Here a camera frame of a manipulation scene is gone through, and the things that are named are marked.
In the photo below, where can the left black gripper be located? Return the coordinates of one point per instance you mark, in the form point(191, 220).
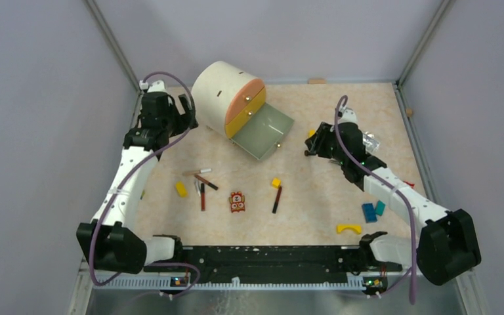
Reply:
point(183, 123)

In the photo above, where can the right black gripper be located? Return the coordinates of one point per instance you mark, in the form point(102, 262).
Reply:
point(315, 143)

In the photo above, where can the cream round drawer organizer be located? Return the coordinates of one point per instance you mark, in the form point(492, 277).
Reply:
point(233, 103)

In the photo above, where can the nude concealer tube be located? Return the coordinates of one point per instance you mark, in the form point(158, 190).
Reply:
point(196, 172)

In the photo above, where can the brown lipstick tube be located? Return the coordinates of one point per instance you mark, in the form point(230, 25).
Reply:
point(206, 182)

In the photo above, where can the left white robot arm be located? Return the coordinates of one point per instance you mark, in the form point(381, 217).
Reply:
point(108, 243)

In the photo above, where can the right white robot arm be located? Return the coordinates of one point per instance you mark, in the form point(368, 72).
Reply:
point(442, 243)

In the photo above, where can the clear plastic wrapper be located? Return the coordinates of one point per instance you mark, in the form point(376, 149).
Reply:
point(370, 142)

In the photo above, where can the small yellow cube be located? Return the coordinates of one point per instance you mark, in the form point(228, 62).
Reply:
point(276, 183)

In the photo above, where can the white glue tube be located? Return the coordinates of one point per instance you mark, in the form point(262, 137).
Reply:
point(197, 186)

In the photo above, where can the yellow wedge block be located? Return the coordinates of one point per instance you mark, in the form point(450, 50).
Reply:
point(181, 189)

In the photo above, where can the dark red lip gloss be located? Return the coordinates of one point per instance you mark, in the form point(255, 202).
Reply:
point(277, 200)

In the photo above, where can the blue lego brick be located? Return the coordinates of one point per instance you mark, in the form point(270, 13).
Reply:
point(369, 213)

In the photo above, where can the teal block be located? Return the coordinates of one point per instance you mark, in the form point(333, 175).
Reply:
point(379, 208)

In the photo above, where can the red owl number toy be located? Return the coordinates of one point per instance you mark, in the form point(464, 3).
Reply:
point(237, 202)

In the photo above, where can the yellow arch block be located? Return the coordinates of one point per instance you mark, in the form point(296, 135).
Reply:
point(355, 228)

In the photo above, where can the wooden peg at wall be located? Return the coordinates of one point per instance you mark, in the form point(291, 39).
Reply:
point(316, 81)

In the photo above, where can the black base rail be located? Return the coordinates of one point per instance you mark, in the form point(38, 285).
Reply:
point(315, 264)

